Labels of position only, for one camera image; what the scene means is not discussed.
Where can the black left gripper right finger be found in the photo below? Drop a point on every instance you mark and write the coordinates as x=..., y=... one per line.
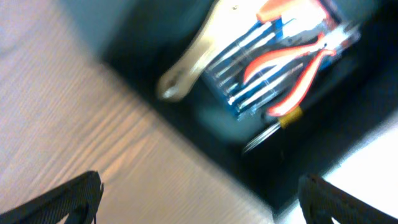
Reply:
x=322, y=202

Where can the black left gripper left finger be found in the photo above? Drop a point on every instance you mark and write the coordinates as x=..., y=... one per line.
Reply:
x=75, y=201

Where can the yellow collared small screwdriver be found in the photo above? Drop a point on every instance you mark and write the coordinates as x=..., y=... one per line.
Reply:
x=281, y=122

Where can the clear blue screwdriver set case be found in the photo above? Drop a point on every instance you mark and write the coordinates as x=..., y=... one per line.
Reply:
x=274, y=64

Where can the orange scraper with wooden handle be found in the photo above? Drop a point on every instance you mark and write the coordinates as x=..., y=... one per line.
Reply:
x=226, y=21

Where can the dark green open box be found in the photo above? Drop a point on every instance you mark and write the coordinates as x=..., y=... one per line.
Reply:
x=350, y=104

